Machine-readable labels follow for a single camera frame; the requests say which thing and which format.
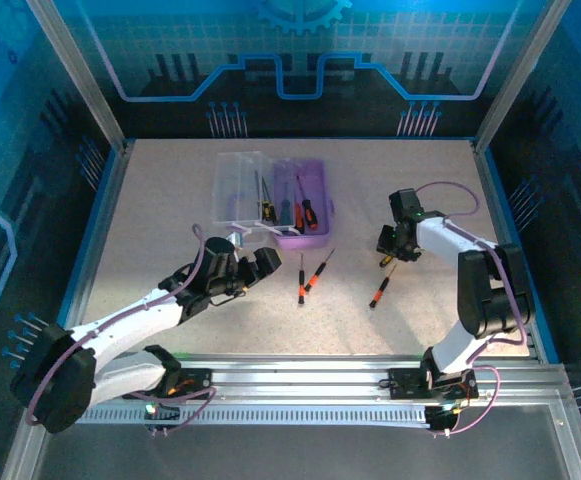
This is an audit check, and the large orange black screwdriver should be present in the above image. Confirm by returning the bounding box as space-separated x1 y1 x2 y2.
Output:
297 174 321 230

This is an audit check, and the clear plastic box lid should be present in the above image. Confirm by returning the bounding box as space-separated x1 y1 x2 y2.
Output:
211 151 272 236

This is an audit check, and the purple plastic tool box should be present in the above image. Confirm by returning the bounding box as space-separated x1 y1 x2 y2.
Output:
269 158 336 250

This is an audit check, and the blue table edge strip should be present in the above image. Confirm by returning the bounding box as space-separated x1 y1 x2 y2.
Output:
479 142 561 364
44 142 134 364

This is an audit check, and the black controller board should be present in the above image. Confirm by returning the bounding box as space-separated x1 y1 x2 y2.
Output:
425 404 464 439
142 397 181 436

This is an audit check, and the grey metal sheet panel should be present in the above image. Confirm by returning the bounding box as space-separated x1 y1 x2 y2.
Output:
34 424 571 480

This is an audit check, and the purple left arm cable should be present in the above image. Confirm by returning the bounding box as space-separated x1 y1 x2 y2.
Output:
24 223 219 436

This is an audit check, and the white box handle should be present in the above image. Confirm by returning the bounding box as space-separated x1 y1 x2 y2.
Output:
254 222 304 239

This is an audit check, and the aluminium mounting rail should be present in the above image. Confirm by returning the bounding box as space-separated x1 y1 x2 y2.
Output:
32 353 571 404

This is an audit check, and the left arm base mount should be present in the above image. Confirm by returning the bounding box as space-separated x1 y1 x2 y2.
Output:
121 367 215 401

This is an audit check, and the slotted grey cable duct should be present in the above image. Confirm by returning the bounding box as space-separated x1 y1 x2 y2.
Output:
77 403 434 427

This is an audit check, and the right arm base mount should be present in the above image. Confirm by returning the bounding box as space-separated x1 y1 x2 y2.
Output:
387 367 480 401

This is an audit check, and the blue printed enclosure panel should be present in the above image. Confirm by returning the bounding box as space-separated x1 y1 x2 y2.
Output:
52 0 546 139
489 0 581 451
0 0 121 480

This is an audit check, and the aluminium frame post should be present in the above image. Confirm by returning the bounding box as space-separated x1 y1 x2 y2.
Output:
27 0 134 154
472 0 574 154

